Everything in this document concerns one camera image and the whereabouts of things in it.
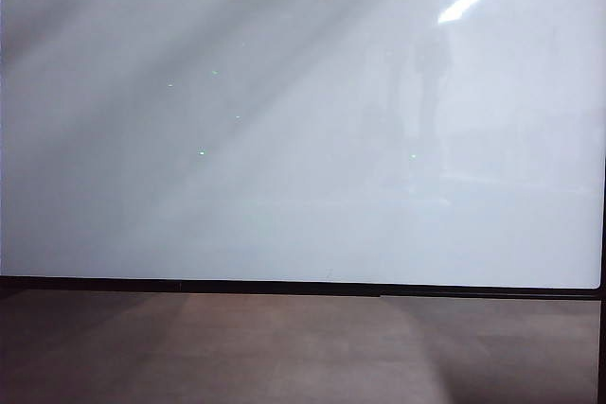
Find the white whiteboard with black frame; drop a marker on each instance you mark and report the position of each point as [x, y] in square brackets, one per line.
[265, 177]

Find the black whiteboard stand post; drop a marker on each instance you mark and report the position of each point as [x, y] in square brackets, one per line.
[602, 352]

